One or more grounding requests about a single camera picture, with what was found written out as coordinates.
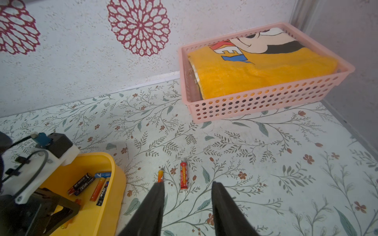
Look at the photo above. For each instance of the pink perforated plastic basket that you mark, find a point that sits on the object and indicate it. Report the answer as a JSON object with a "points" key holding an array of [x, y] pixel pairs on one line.
{"points": [[263, 99]]}

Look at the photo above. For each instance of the red battery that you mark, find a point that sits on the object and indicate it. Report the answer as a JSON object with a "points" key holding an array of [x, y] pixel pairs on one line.
{"points": [[183, 175]]}

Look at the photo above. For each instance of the blue black battery in tray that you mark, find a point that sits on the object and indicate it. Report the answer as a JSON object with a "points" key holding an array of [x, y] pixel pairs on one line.
{"points": [[102, 194]]}

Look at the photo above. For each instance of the orange battery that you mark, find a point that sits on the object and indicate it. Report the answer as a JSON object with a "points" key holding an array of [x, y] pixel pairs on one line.
{"points": [[97, 189], [160, 175]]}

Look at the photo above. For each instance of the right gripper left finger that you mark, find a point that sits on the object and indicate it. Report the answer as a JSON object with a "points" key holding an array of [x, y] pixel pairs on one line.
{"points": [[147, 220]]}

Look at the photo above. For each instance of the orange battery in tray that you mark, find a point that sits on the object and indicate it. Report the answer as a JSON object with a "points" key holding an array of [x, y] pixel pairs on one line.
{"points": [[97, 189]]}

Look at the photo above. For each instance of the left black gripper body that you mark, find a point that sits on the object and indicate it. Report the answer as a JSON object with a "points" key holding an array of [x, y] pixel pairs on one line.
{"points": [[43, 213]]}

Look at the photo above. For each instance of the yellow plastic storage tray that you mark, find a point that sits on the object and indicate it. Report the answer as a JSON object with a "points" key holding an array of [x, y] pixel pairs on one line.
{"points": [[100, 206]]}

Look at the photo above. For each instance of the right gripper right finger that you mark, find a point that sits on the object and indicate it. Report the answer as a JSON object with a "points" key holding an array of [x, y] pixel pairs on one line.
{"points": [[228, 218]]}

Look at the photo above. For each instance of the yellow cartoon towel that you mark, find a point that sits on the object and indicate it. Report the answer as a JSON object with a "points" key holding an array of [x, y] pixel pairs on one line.
{"points": [[259, 60]]}

